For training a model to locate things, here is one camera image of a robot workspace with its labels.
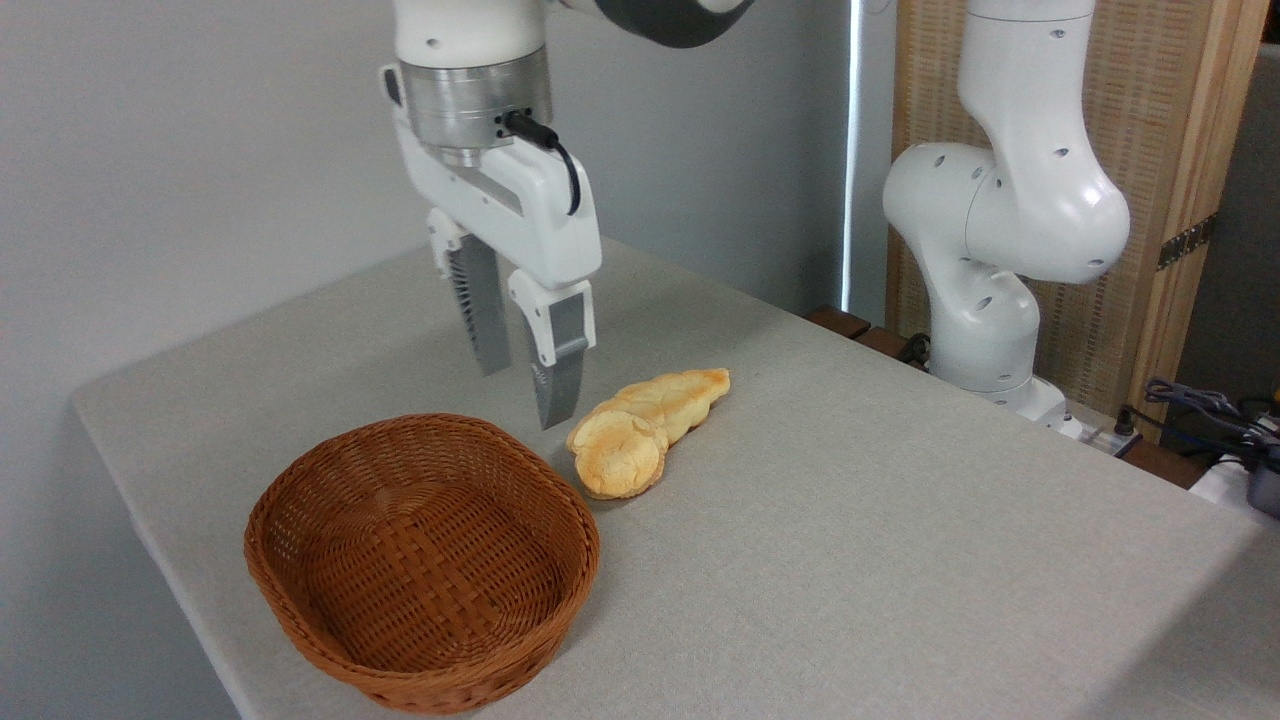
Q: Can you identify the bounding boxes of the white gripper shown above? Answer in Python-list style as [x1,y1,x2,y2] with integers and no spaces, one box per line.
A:
[385,70,603,431]

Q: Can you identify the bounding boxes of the dark grey partition panel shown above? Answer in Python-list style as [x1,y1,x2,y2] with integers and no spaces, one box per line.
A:
[1178,45,1280,401]

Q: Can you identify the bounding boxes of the long braided bread loaf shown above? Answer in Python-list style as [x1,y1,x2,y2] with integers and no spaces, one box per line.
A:
[590,368,732,446]

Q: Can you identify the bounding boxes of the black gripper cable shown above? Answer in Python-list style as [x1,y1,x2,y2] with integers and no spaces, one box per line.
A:
[503,110,582,217]

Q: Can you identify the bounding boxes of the white box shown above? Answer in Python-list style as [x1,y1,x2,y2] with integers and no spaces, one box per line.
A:
[1190,455,1280,531]

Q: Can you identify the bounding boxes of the round golden bread roll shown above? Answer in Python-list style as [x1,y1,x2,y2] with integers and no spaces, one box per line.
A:
[567,408,669,501]

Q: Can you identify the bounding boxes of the brown wicker basket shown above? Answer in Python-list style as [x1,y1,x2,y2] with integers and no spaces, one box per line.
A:
[244,413,602,715]

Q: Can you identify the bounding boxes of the bundle of grey-blue cables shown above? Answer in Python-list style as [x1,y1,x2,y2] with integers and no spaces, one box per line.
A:
[1145,378,1280,471]

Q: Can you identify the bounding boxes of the black metal screen hinge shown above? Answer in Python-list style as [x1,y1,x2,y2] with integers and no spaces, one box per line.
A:
[1157,214,1218,271]

